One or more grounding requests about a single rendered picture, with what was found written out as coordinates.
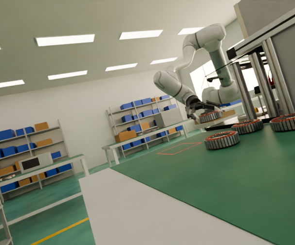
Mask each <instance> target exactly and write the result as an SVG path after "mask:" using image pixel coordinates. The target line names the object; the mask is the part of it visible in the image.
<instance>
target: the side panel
mask: <svg viewBox="0 0 295 245"><path fill-rule="evenodd" d="M262 43H263V45H264V48H265V51H266V54H267V57H268V60H269V63H270V67H271V70H272V73H273V76H274V79H275V82H276V85H277V88H278V91H279V94H280V97H281V100H282V103H283V106H284V109H285V112H286V115H288V114H290V115H291V113H293V114H294V113H295V25H293V26H291V27H289V28H287V29H286V30H284V31H282V32H280V33H278V34H277V35H275V36H273V37H270V38H268V39H267V40H265V41H263V42H262Z"/></svg>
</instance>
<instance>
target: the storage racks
mask: <svg viewBox="0 0 295 245"><path fill-rule="evenodd" d="M154 98H155V102H151V103H148V104H144V105H139V106H135V104H134V101H133V105H134V107H131V108H127V109H123V110H119V111H115V112H111V109H110V107H109V110H110V114H109V113H108V110H106V111H107V114H108V118H109V121H110V123H111V120H110V117H109V116H110V115H111V117H112V120H113V124H114V126H112V124H111V127H112V131H113V134H114V136H115V133H114V130H113V127H115V130H116V133H117V135H118V132H117V129H116V126H120V125H123V124H126V123H130V122H134V123H135V125H136V122H135V121H137V120H138V121H139V124H140V127H141V131H139V132H142V133H143V131H145V130H146V129H145V130H143V129H142V126H141V123H140V119H144V118H147V117H151V116H154V115H156V114H159V113H161V112H160V110H159V107H158V103H160V102H164V101H168V100H169V101H170V104H171V105H172V103H171V99H173V97H171V98H167V99H163V100H159V101H157V100H156V97H155V96H154ZM176 102H177V105H178V108H179V111H180V107H179V104H178V101H177V100H176ZM153 104H156V105H157V107H158V111H159V113H156V114H153V115H149V116H146V117H142V118H139V116H138V113H137V110H136V109H137V108H141V107H144V106H148V105H151V107H152V109H153V106H152V105H153ZM133 109H135V111H136V114H137V118H138V119H135V120H132V121H129V122H124V123H121V124H117V125H115V122H114V119H113V116H112V115H114V114H117V113H121V112H125V111H129V110H131V113H132V115H133V112H132V110H133ZM180 114H181V111H180ZM181 117H182V114H181ZM182 120H183V117H182ZM57 121H58V124H59V126H56V127H52V128H48V129H44V130H40V131H36V132H33V133H29V134H26V131H25V128H23V131H24V135H21V136H17V137H13V138H9V139H5V140H0V144H2V143H6V142H9V141H13V140H18V139H21V138H26V140H27V144H28V147H29V150H27V151H24V152H20V153H17V154H13V155H10V156H6V157H2V158H0V160H2V159H5V158H10V157H13V156H17V155H20V154H23V153H27V152H30V154H31V157H33V154H32V151H33V153H34V156H36V155H35V151H34V150H37V149H40V148H44V147H47V146H50V145H54V144H57V143H61V142H64V144H65V147H66V150H67V153H68V154H66V155H63V156H61V157H64V156H67V155H68V157H69V158H70V155H69V151H68V148H67V145H66V142H65V139H64V135H63V132H62V129H61V125H60V122H59V120H57ZM154 127H157V126H154ZM154 127H151V128H154ZM151 128H149V129H151ZM56 129H60V131H61V134H62V137H63V140H61V141H58V142H54V143H51V144H47V145H44V146H41V147H37V148H34V149H31V148H30V144H29V141H28V137H29V140H30V143H31V142H32V141H31V138H30V136H33V135H37V134H41V133H44V132H48V131H52V130H56ZM147 130H148V129H147ZM181 131H182V130H180V131H177V132H180V135H181ZM139 132H136V133H138V134H139ZM177 132H174V133H177ZM165 133H166V137H167V140H168V141H169V139H168V135H171V134H174V133H171V134H167V132H166V131H165ZM163 137H165V136H163ZM163 137H158V138H154V139H151V140H150V141H148V142H151V141H154V140H157V139H160V138H162V141H163V142H164V140H163ZM144 140H145V143H142V144H140V145H142V148H143V149H144V147H143V144H146V146H147V149H148V145H147V143H148V142H146V138H144ZM140 145H137V146H140ZM137 146H134V147H137ZM134 147H131V148H134ZM131 148H129V149H131ZM129 149H126V150H129ZM118 150H119V153H120V157H122V156H121V152H123V156H124V158H125V154H124V151H126V150H123V148H122V146H121V150H120V149H119V147H118ZM61 157H57V158H61ZM57 158H54V159H57ZM54 159H53V160H54ZM71 167H72V169H69V170H66V171H64V172H67V171H70V170H73V173H74V176H75V172H74V169H73V165H72V163H71ZM17 171H21V170H17ZM17 171H14V172H17ZM14 172H11V173H14ZM64 172H61V173H64ZM11 173H8V174H11ZM61 173H60V172H58V173H57V174H56V175H58V174H61ZM8 174H5V175H8ZM5 175H1V176H0V177H1V178H3V176H5ZM53 176H55V175H52V176H50V177H53ZM37 177H38V181H35V182H31V183H30V184H33V183H36V182H39V184H40V187H41V189H42V184H43V186H45V185H44V182H43V180H44V179H47V178H50V177H48V176H47V177H46V178H44V179H41V180H40V178H39V175H38V174H37ZM40 181H42V184H41V182H40ZM30 184H27V185H24V186H21V187H20V186H18V187H17V188H15V189H13V190H10V191H7V192H4V193H1V190H0V197H1V201H2V203H4V199H3V196H2V194H5V193H6V195H7V198H8V199H10V197H9V194H8V192H11V191H14V190H16V189H19V188H22V187H25V186H28V185H30Z"/></svg>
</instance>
